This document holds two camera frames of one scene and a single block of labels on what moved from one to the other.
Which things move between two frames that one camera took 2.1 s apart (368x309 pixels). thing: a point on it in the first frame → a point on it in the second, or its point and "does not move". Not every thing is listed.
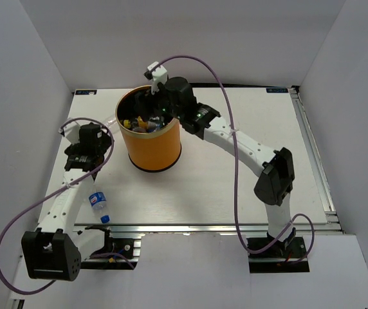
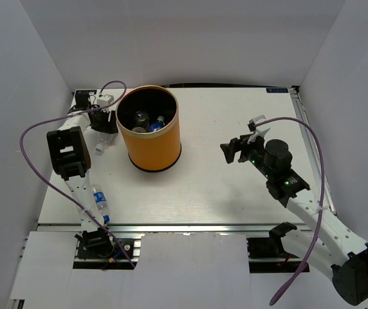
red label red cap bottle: x=139 y=130 does not move
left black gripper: x=106 y=142 → x=110 y=127
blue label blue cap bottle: x=98 y=201 does not move
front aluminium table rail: x=179 y=228 does not move
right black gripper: x=145 y=100 → x=235 y=145
